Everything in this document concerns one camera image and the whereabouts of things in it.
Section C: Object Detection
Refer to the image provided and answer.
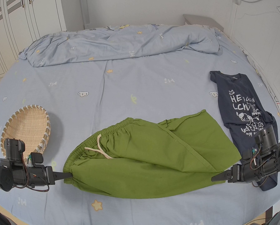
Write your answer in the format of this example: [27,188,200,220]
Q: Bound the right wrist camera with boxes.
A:
[241,147,258,164]

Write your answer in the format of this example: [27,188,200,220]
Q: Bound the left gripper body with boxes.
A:
[27,165,56,186]

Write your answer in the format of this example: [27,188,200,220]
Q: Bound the dark blue printed T-shirt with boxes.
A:
[210,71,279,192]

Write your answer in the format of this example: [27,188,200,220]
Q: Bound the green shorts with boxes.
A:
[63,109,242,199]

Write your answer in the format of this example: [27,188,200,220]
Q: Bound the bed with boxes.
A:
[0,0,280,225]

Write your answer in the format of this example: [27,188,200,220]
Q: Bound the round woven basket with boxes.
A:
[0,105,51,166]

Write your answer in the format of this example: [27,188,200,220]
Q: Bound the grey bedside table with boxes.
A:
[183,14,225,31]

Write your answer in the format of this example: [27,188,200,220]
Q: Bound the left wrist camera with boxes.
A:
[28,152,45,168]

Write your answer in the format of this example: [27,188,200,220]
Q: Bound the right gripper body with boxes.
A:
[231,163,258,183]

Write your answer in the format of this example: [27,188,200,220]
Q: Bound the white wardrobe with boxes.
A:
[0,0,67,77]

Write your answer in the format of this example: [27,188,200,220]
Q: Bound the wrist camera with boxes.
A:
[28,152,45,168]
[241,147,258,164]

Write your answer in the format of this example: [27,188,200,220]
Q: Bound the pale blue quilt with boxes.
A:
[19,24,223,67]

